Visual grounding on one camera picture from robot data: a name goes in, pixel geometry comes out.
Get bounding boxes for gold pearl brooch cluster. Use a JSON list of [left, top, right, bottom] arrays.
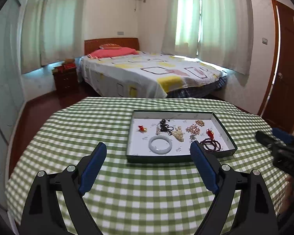
[[186, 124, 200, 135]]

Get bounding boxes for red tassel gold charm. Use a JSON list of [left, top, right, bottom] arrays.
[[138, 125, 147, 133]]

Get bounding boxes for green jewelry tray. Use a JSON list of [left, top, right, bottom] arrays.
[[126, 110, 237, 164]]

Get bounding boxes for right hand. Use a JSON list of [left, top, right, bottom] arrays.
[[279, 176, 294, 214]]

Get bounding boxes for brown wooden door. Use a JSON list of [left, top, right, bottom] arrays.
[[258, 0, 294, 133]]

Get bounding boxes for red knot gold pendant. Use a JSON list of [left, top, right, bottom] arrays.
[[206, 129, 214, 141]]

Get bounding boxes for green checkered tablecloth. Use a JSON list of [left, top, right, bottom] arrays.
[[5, 96, 294, 235]]

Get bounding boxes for white jade bangle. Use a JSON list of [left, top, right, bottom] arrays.
[[148, 135, 172, 155]]

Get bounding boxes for bed with patterned sheet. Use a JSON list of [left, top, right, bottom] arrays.
[[78, 52, 227, 99]]

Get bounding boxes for right white curtain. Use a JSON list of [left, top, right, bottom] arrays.
[[161, 0, 253, 75]]

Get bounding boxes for white curtain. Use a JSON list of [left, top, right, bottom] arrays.
[[21, 0, 84, 74], [161, 0, 253, 75]]

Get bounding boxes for white wardrobe door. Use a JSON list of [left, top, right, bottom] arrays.
[[0, 0, 25, 201]]

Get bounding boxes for dark wooden nightstand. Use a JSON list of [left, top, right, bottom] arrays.
[[52, 69, 79, 97]]

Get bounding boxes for red boxes on nightstand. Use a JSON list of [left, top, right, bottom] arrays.
[[52, 58, 76, 74]]

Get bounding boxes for wooden headboard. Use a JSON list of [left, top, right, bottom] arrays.
[[84, 37, 140, 56]]

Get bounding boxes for pink pillow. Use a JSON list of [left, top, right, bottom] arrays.
[[87, 43, 139, 59]]

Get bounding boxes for left white curtain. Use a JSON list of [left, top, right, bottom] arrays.
[[21, 0, 84, 74]]

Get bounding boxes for dark red bead necklace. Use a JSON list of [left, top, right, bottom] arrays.
[[199, 138, 222, 153]]

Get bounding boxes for cream pearl bracelet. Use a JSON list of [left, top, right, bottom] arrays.
[[171, 126, 185, 143]]

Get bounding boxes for wall light switch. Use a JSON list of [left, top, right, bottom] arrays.
[[262, 38, 268, 45]]

